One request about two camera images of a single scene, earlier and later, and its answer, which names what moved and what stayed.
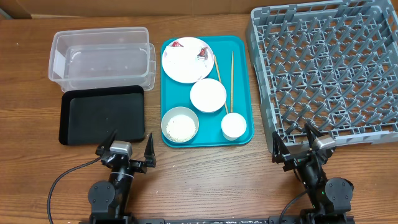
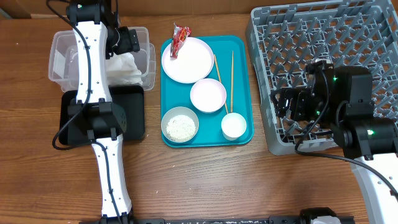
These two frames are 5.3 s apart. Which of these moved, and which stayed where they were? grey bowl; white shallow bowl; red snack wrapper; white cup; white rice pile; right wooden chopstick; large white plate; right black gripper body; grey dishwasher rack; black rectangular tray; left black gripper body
Moved: left black gripper body; red snack wrapper; right black gripper body
Stayed: white shallow bowl; large white plate; white cup; right wooden chopstick; white rice pile; grey bowl; black rectangular tray; grey dishwasher rack
